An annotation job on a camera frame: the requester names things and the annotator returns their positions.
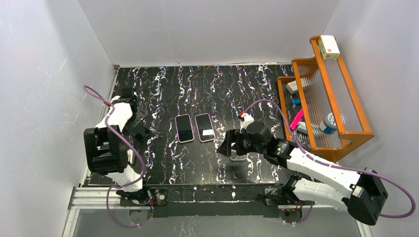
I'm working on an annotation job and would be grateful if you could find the clear magsafe phone case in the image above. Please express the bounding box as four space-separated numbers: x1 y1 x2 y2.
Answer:
229 153 247 162

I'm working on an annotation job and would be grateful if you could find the pink phone case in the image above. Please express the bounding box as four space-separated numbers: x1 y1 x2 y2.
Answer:
194 113 216 143

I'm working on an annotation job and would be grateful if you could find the beige phone case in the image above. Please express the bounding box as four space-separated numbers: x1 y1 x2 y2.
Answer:
174 114 195 144

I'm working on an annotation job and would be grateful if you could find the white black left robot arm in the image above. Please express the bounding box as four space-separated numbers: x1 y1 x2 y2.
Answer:
83 85 151 200

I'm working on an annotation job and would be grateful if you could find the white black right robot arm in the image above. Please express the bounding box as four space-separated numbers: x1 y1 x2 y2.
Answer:
216 121 388 226

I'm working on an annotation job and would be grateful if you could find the beige small eraser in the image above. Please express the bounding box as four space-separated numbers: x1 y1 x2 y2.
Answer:
127 149 135 164

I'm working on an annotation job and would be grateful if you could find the pink highlighter marker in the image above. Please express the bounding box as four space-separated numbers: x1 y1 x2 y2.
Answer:
290 109 304 130

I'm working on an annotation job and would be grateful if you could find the light blue eraser block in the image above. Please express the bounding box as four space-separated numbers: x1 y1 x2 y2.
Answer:
296 121 308 134

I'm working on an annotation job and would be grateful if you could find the grey white small box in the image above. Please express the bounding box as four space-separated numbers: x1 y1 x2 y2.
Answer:
286 80 298 95

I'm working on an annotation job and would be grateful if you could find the orange wooden shelf rack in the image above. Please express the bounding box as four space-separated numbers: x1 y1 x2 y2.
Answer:
277 36 374 162

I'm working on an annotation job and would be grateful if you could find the blue white tape roll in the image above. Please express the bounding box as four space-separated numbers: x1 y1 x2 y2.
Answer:
319 113 337 134

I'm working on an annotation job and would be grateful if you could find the white box with red label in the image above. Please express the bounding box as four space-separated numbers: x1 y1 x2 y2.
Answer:
318 35 340 60

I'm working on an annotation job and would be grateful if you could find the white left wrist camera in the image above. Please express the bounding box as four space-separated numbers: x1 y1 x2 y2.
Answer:
110 95 120 104

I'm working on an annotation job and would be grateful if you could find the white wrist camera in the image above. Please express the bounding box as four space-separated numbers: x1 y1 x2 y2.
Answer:
238 111 254 131
110 95 120 104

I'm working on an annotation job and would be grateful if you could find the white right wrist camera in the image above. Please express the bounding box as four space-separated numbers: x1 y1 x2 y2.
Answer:
238 111 254 131

